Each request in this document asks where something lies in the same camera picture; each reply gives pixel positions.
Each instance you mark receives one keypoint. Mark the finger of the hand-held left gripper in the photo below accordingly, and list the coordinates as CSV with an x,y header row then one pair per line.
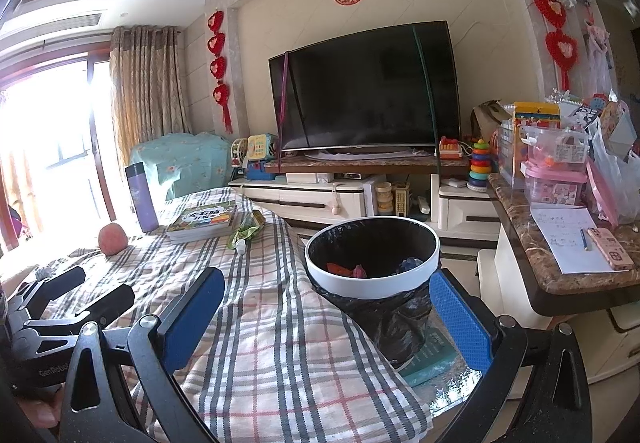
x,y
62,280
110,303

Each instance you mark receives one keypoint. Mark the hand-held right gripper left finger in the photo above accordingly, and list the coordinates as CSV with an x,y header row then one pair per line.
x,y
195,318

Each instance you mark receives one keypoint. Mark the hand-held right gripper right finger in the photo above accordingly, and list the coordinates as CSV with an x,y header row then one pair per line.
x,y
460,318

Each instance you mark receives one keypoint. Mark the dark blue snack wrapper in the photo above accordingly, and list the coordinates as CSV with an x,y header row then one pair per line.
x,y
410,264

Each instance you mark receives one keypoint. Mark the white round bin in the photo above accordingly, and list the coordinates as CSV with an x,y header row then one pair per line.
x,y
370,290

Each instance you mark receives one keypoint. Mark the pink snack wrapper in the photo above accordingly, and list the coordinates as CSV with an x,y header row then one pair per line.
x,y
358,270

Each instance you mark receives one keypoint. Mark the orange and blue snack wrapper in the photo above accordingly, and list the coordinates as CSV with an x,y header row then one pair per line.
x,y
337,268

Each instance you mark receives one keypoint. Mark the person's left hand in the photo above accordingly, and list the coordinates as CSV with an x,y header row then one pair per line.
x,y
40,413

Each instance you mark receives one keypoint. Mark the crumpled grey wrapper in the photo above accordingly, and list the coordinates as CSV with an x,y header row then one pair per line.
x,y
42,272

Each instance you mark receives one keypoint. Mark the peach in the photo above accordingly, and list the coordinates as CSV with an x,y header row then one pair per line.
x,y
112,239

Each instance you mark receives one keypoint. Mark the small white bottle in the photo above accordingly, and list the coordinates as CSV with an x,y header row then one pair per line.
x,y
241,247

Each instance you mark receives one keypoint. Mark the checked tablecloth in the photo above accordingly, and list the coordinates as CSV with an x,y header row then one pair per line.
x,y
280,348

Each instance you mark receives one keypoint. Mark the green children's book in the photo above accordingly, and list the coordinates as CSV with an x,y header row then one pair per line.
x,y
200,223

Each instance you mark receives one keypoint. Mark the brown marble counter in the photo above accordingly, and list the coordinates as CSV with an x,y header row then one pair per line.
x,y
555,283

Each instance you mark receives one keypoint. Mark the green snack wrapper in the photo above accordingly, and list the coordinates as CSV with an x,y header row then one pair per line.
x,y
247,228

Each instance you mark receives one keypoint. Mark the purple thermos bottle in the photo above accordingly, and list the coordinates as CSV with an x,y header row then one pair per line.
x,y
141,198

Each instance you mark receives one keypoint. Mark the white paper sheet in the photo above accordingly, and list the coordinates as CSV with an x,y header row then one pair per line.
x,y
560,238

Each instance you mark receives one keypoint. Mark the stack of beige tape rolls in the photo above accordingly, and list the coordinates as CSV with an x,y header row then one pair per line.
x,y
384,198

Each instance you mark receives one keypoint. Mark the blue pen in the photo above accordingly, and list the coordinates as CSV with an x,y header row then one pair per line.
x,y
584,239

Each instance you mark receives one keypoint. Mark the white side cabinet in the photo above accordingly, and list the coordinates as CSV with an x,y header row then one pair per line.
x,y
615,343

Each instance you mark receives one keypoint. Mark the blue toy cash register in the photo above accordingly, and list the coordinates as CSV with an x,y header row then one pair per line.
x,y
257,170

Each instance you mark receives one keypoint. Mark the teal floral cover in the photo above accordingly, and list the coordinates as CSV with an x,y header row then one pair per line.
x,y
185,158

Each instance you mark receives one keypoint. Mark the white television cabinet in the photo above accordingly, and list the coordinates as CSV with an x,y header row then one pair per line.
x,y
310,203

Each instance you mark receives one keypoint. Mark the pink cased phone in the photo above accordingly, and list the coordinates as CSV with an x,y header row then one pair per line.
x,y
610,248

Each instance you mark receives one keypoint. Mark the clear drawer organizer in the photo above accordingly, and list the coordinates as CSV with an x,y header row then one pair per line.
x,y
509,158

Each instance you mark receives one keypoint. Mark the orange toy telephone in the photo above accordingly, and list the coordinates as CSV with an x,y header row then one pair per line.
x,y
450,149

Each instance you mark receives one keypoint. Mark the white toy with yellow wheel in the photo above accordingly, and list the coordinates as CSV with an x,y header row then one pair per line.
x,y
240,152

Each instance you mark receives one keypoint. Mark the white set-top box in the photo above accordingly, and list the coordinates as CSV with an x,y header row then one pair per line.
x,y
307,177

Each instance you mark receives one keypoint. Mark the clear plastic storage box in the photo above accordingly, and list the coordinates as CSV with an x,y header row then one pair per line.
x,y
555,148

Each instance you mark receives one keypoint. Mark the brown cardboard bag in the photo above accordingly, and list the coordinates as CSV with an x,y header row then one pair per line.
x,y
490,120

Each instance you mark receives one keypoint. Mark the beige patterned curtain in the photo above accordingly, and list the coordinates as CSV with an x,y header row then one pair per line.
x,y
150,88

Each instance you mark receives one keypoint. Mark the white plastic bag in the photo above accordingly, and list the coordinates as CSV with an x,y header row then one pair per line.
x,y
622,173

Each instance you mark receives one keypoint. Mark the yellow book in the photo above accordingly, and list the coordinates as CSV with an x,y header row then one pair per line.
x,y
537,114

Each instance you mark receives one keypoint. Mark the black television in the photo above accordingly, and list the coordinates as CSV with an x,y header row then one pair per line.
x,y
365,88

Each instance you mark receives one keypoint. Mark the pink hanging garment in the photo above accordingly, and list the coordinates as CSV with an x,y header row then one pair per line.
x,y
597,55

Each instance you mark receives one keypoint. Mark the wooden balcony door frame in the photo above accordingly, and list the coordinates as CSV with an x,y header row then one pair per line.
x,y
97,123

